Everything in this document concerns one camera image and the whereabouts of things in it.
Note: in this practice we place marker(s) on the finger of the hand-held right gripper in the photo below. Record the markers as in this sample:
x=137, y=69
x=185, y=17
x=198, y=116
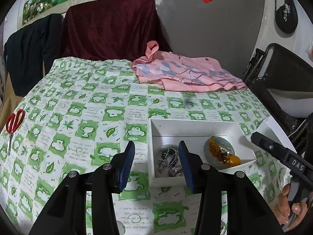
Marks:
x=269, y=145

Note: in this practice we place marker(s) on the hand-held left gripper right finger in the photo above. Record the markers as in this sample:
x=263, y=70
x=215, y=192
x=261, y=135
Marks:
x=189, y=166

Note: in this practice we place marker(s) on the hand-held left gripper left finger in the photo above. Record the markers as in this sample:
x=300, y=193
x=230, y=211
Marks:
x=126, y=166

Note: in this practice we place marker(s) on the jade bangle with orange beads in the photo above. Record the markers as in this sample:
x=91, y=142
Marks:
x=207, y=151

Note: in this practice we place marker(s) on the orange bead jewelry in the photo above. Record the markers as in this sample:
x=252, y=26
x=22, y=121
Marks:
x=215, y=149

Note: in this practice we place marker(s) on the amber pendant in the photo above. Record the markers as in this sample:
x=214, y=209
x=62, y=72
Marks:
x=233, y=160

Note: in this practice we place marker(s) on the white printed cardboard box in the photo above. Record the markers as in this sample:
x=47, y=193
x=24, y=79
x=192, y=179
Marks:
x=190, y=127

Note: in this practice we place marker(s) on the person's right hand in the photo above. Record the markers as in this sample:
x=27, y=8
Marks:
x=281, y=208

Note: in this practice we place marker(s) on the plain white box lid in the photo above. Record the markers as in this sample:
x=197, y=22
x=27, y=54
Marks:
x=269, y=127

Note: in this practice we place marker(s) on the green patterned tablecloth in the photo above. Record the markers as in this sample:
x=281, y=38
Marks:
x=85, y=102

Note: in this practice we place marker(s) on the black folding chair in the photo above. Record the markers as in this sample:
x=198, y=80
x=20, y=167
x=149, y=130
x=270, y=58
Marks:
x=288, y=63

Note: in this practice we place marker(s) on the pink floral cloth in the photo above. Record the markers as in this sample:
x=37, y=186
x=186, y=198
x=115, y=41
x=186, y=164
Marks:
x=185, y=73

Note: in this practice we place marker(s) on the red scissors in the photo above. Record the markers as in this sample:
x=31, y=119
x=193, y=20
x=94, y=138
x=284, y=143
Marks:
x=14, y=122

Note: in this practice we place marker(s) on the grey door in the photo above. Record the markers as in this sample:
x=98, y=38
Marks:
x=207, y=29

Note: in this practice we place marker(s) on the black hanging ornament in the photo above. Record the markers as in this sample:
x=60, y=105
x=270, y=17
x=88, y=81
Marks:
x=285, y=12

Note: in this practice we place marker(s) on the maroon velvet cloth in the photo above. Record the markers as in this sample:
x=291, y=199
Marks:
x=110, y=29

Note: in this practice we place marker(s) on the black jacket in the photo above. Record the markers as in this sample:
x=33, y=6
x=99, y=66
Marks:
x=27, y=53

